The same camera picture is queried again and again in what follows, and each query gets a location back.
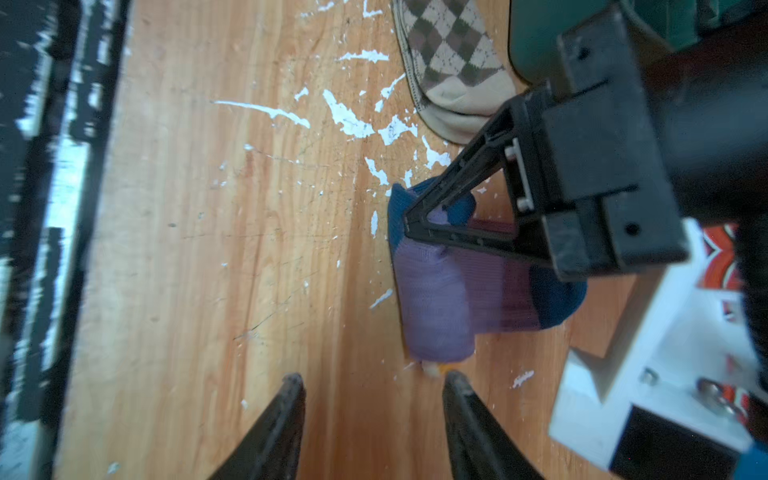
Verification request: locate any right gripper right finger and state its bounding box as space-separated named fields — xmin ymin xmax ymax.
xmin=442 ymin=370 xmax=542 ymax=479

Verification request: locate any purple sock yellow cuff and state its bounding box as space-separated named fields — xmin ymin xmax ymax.
xmin=388 ymin=179 xmax=588 ymax=364

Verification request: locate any green plastic divided tray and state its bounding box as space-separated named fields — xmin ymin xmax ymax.
xmin=508 ymin=0 xmax=768 ymax=85

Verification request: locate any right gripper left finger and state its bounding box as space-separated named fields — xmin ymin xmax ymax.
xmin=210 ymin=373 xmax=306 ymax=479

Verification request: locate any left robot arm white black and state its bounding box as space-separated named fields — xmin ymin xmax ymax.
xmin=404 ymin=1 xmax=767 ymax=363

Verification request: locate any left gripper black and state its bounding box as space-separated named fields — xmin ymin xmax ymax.
xmin=403 ymin=2 xmax=690 ymax=280

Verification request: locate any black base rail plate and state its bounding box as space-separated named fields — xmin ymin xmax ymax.
xmin=1 ymin=1 xmax=130 ymax=479

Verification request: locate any beige argyle sock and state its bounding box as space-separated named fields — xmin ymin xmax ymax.
xmin=390 ymin=0 xmax=516 ymax=145

